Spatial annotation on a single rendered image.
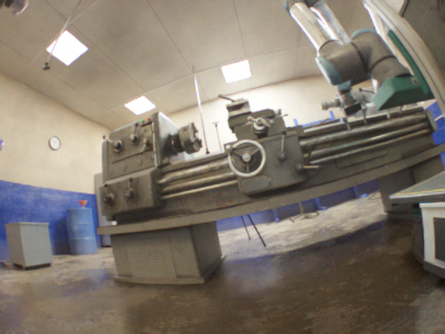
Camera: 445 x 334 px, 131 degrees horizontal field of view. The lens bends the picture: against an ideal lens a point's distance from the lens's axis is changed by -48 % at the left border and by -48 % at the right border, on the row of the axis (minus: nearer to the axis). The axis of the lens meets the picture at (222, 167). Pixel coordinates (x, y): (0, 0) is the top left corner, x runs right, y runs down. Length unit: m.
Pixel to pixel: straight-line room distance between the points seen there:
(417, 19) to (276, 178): 0.97
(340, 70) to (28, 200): 4.47
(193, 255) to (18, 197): 3.55
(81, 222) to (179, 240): 2.92
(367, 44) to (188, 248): 1.44
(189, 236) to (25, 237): 2.09
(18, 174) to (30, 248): 1.87
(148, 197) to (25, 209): 3.26
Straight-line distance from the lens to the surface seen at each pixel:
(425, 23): 0.69
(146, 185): 1.31
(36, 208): 4.31
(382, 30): 1.48
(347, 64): 0.85
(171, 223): 1.21
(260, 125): 1.07
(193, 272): 1.33
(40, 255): 2.83
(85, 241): 4.01
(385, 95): 0.80
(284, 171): 1.09
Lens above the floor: 0.44
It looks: 13 degrees up
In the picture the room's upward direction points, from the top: 11 degrees counter-clockwise
